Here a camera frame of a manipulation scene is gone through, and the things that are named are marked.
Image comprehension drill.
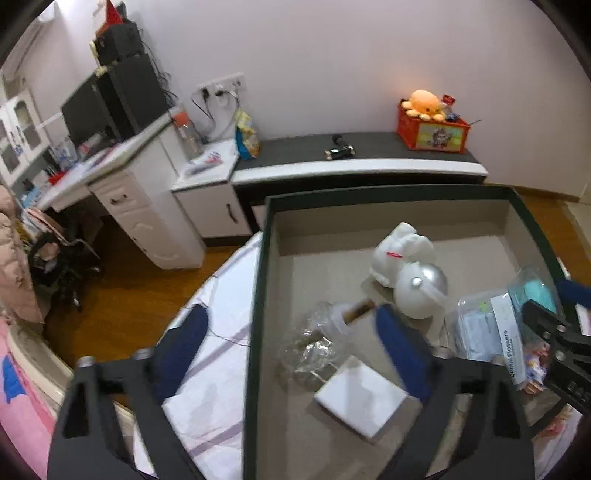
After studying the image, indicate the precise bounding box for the clear plastic bottle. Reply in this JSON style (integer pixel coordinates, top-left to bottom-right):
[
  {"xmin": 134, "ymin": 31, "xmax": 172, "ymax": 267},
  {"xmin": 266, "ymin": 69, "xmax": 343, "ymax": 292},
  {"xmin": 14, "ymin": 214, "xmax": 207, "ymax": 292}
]
[{"xmin": 279, "ymin": 298, "xmax": 377, "ymax": 388}]

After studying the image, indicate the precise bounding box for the black computer monitor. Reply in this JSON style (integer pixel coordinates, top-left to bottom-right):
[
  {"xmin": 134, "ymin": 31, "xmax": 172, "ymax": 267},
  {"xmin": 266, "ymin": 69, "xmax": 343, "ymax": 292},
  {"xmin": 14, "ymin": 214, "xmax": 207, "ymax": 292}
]
[{"xmin": 61, "ymin": 74, "xmax": 109, "ymax": 148}]

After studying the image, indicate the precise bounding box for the baby doll figurine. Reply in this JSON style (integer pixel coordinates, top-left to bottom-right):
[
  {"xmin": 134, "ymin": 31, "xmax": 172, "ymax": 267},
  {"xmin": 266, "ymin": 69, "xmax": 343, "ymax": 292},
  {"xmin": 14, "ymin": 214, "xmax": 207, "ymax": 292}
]
[{"xmin": 519, "ymin": 339, "xmax": 555, "ymax": 395}]

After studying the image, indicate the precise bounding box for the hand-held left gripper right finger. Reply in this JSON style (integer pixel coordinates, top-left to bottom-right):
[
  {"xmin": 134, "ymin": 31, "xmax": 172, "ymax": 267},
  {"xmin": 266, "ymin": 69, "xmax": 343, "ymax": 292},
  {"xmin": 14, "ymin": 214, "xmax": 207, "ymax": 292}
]
[{"xmin": 374, "ymin": 302, "xmax": 542, "ymax": 480}]

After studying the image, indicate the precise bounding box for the pink printed packet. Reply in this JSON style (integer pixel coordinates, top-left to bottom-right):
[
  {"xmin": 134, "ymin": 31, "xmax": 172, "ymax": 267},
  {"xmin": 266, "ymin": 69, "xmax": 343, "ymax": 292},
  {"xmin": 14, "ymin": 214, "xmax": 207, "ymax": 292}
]
[{"xmin": 182, "ymin": 152, "xmax": 222, "ymax": 178}]

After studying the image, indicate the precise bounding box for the small cream stand lamp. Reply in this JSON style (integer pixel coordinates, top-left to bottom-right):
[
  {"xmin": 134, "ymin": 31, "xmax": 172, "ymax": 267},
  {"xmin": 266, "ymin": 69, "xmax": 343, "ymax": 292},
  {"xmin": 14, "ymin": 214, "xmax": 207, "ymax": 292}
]
[{"xmin": 90, "ymin": 39, "xmax": 109, "ymax": 77}]

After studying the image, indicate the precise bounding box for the white wall outlet strip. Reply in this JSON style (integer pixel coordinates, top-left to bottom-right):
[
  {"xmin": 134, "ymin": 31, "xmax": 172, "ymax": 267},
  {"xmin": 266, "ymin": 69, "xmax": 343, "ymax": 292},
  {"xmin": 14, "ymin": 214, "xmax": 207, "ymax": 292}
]
[{"xmin": 196, "ymin": 71, "xmax": 245, "ymax": 100}]

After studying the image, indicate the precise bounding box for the teal ball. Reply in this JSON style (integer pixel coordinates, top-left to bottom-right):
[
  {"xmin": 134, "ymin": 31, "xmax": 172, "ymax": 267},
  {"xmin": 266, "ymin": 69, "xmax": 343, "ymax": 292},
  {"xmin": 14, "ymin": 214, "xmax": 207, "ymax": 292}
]
[{"xmin": 508, "ymin": 265, "xmax": 561, "ymax": 317}]

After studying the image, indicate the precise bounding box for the pink padded jacket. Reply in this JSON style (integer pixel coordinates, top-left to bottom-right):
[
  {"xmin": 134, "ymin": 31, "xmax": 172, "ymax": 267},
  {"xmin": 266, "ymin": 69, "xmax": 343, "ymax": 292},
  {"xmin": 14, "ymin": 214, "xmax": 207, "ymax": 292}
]
[{"xmin": 0, "ymin": 185, "xmax": 44, "ymax": 324}]

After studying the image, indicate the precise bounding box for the black white low cabinet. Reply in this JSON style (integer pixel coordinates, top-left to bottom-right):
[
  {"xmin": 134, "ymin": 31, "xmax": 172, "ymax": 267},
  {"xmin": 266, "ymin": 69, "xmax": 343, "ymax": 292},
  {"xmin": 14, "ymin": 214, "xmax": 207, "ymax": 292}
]
[{"xmin": 231, "ymin": 131, "xmax": 489, "ymax": 232}]

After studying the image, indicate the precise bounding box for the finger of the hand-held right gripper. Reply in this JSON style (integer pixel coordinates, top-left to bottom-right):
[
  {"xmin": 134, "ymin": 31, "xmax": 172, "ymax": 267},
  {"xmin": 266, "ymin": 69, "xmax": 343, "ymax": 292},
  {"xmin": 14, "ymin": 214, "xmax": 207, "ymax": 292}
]
[
  {"xmin": 522, "ymin": 299, "xmax": 583, "ymax": 345},
  {"xmin": 555, "ymin": 277, "xmax": 591, "ymax": 308}
]

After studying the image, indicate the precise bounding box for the white glass-door cabinet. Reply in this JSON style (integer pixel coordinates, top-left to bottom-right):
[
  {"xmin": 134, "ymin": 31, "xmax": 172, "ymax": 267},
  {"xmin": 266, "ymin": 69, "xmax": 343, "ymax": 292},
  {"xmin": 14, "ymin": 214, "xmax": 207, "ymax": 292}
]
[{"xmin": 0, "ymin": 88, "xmax": 49, "ymax": 185}]

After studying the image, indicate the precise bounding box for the pink blanket with blue print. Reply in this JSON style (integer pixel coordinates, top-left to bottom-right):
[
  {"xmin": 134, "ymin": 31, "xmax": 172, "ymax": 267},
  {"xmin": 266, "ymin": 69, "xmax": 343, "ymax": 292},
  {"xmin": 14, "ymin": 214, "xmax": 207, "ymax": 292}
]
[{"xmin": 0, "ymin": 318, "xmax": 56, "ymax": 462}]

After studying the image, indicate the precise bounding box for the clear dental floss box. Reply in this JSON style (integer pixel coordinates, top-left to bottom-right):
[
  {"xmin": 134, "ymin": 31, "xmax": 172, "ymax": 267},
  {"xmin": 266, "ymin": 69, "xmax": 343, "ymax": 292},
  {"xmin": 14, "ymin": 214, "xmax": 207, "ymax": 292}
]
[{"xmin": 455, "ymin": 288, "xmax": 527, "ymax": 386}]

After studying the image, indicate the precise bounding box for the blue white box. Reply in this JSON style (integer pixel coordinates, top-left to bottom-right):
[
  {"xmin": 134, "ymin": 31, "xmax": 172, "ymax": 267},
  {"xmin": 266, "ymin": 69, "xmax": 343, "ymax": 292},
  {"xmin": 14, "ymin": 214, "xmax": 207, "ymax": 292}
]
[{"xmin": 53, "ymin": 141, "xmax": 77, "ymax": 169}]

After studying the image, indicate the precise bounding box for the white charger box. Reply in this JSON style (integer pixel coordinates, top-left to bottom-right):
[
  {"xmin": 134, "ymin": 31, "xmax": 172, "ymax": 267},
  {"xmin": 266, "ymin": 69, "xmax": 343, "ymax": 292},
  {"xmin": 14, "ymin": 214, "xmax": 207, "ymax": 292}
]
[{"xmin": 314, "ymin": 355, "xmax": 409, "ymax": 444}]

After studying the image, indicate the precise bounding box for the black speaker box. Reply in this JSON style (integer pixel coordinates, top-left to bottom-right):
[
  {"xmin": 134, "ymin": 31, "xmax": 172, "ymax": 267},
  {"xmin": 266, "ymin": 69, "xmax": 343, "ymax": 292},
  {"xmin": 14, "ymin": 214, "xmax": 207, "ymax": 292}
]
[{"xmin": 95, "ymin": 25, "xmax": 144, "ymax": 65}]

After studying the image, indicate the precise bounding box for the light pink garment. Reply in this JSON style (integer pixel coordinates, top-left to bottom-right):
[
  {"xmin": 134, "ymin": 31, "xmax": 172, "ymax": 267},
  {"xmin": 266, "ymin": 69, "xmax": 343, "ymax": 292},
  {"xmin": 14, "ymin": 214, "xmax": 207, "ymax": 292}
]
[{"xmin": 23, "ymin": 208, "xmax": 65, "ymax": 259}]

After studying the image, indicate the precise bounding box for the black office chair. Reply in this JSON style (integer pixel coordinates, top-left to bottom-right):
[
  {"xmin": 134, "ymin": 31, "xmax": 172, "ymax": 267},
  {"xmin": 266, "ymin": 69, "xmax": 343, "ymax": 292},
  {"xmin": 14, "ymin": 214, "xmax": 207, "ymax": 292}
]
[{"xmin": 25, "ymin": 208, "xmax": 102, "ymax": 310}]

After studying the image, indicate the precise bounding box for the white nightstand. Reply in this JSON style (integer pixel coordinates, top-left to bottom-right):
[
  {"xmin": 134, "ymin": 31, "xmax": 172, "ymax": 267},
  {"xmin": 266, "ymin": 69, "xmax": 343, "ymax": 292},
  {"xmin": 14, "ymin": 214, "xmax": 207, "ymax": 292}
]
[{"xmin": 171, "ymin": 138, "xmax": 252, "ymax": 238}]

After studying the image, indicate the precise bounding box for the white desk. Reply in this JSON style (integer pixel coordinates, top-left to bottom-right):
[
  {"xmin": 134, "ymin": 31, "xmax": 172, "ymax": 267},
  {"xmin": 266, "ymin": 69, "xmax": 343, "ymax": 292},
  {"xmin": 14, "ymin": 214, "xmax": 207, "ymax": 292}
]
[{"xmin": 37, "ymin": 111, "xmax": 206, "ymax": 271}]

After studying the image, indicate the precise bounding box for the black computer tower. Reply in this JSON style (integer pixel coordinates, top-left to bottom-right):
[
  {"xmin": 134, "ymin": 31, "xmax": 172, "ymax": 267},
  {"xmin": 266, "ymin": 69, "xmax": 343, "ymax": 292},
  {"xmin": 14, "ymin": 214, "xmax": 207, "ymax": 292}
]
[{"xmin": 95, "ymin": 53, "xmax": 169, "ymax": 139}]

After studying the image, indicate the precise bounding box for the black handheld device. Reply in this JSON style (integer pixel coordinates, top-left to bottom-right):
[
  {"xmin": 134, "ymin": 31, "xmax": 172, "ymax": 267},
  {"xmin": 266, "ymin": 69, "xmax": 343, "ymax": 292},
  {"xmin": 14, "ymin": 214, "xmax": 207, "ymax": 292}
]
[{"xmin": 324, "ymin": 134, "xmax": 356, "ymax": 161}]

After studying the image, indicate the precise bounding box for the orange printed storage crate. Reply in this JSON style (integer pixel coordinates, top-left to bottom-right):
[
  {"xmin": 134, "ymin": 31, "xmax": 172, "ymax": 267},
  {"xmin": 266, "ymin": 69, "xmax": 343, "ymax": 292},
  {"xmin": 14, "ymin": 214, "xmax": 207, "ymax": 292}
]
[{"xmin": 396, "ymin": 104, "xmax": 471, "ymax": 152}]

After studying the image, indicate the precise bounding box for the orange octopus plush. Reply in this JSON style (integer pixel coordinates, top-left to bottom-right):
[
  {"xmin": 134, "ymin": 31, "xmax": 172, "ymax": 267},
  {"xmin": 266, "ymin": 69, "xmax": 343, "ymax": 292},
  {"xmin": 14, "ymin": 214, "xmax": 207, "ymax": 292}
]
[{"xmin": 401, "ymin": 89, "xmax": 446, "ymax": 121}]

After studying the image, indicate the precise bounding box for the black power cable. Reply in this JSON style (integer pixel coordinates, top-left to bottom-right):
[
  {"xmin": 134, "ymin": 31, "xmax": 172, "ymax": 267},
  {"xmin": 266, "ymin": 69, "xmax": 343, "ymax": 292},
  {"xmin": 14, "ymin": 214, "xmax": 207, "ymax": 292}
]
[{"xmin": 191, "ymin": 88, "xmax": 241, "ymax": 141}]

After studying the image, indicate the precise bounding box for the pink book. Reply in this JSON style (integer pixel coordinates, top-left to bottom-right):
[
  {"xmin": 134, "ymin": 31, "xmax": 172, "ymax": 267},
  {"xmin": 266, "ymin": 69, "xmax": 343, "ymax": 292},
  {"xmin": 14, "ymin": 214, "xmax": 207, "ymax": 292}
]
[{"xmin": 76, "ymin": 148, "xmax": 121, "ymax": 174}]

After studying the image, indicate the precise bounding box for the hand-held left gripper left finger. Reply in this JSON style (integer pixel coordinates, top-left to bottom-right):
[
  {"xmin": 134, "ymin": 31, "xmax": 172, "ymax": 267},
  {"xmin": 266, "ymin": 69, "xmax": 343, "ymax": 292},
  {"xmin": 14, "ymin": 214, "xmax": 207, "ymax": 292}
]
[{"xmin": 46, "ymin": 302, "xmax": 211, "ymax": 480}]

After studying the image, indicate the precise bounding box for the orange-capped water bottle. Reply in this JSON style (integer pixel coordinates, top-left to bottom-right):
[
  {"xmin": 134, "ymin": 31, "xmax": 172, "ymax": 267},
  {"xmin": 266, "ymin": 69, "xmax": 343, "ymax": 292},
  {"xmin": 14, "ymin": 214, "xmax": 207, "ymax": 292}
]
[{"xmin": 173, "ymin": 108, "xmax": 204, "ymax": 160}]

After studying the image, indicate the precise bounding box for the yellow blue snack bag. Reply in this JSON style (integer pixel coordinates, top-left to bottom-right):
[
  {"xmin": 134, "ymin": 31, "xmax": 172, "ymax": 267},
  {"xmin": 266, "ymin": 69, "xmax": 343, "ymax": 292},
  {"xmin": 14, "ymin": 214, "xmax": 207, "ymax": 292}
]
[{"xmin": 235, "ymin": 110, "xmax": 262, "ymax": 160}]

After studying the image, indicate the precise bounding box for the white figurine with silver ball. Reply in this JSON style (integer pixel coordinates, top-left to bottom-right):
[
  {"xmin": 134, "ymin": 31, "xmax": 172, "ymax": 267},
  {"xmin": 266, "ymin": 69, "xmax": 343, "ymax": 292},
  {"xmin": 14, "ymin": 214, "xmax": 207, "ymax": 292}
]
[{"xmin": 372, "ymin": 222, "xmax": 450, "ymax": 320}]

